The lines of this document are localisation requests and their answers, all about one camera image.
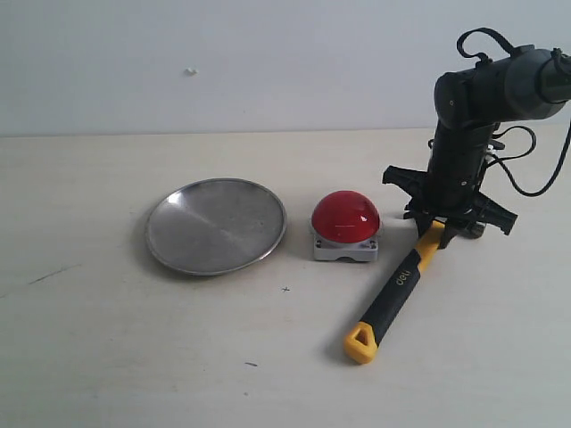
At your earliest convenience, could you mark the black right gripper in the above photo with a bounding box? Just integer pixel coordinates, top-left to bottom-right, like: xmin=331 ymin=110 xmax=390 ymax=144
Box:
xmin=382 ymin=127 xmax=517 ymax=249

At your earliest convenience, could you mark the yellow black claw hammer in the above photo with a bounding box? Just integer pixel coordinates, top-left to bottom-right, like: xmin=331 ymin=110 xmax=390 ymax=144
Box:
xmin=343 ymin=215 xmax=486 ymax=365

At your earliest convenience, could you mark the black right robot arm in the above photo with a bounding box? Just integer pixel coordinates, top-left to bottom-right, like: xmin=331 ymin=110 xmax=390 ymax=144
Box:
xmin=383 ymin=45 xmax=570 ymax=249

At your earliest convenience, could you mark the red dome push button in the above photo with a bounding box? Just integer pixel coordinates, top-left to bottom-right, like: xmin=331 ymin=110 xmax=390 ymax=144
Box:
xmin=310 ymin=191 xmax=383 ymax=262

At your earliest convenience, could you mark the round steel plate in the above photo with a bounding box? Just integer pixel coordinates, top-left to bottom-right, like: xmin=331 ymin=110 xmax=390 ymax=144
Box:
xmin=145 ymin=177 xmax=287 ymax=276

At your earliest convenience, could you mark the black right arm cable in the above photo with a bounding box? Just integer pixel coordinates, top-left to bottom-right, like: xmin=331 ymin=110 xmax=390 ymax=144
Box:
xmin=456 ymin=28 xmax=571 ymax=197

